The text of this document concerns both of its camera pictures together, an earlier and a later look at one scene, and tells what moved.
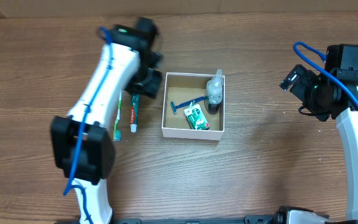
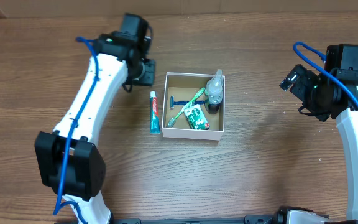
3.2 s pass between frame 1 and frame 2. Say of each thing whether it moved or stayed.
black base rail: stayed
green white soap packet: stayed
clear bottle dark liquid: stayed
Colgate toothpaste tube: moved
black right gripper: stayed
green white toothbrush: moved
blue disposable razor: moved
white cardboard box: stayed
